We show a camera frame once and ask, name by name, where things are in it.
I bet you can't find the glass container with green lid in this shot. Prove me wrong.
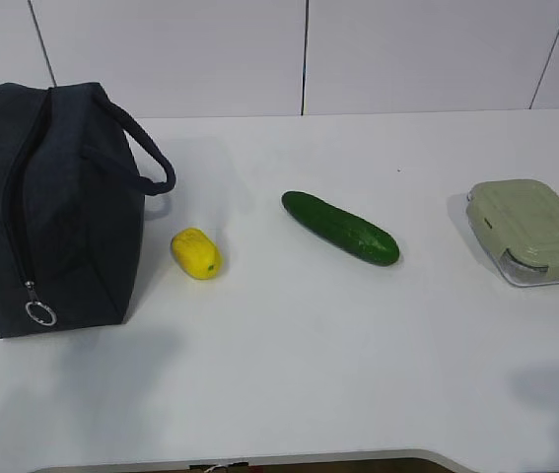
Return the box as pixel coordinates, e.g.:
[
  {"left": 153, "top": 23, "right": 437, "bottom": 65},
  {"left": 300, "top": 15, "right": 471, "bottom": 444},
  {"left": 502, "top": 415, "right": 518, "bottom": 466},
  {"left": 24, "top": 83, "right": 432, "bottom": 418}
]
[{"left": 465, "top": 179, "right": 559, "bottom": 287}]

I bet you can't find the yellow toy lemon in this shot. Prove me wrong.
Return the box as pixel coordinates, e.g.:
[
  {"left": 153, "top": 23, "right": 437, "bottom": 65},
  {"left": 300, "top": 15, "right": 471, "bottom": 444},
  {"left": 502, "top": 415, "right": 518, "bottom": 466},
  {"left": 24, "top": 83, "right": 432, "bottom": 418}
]
[{"left": 171, "top": 228, "right": 223, "bottom": 280}]

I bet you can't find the green cucumber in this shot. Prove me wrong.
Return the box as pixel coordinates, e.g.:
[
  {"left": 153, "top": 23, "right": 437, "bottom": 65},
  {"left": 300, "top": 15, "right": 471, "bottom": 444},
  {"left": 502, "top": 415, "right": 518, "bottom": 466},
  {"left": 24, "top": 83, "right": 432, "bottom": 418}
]
[{"left": 281, "top": 190, "right": 400, "bottom": 267}]

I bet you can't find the dark navy fabric lunch bag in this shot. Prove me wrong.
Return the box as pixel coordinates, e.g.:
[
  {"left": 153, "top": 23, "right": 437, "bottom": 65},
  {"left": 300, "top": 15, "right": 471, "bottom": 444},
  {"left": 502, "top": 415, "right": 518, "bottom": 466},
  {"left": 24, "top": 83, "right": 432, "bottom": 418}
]
[{"left": 0, "top": 83, "right": 176, "bottom": 339}]

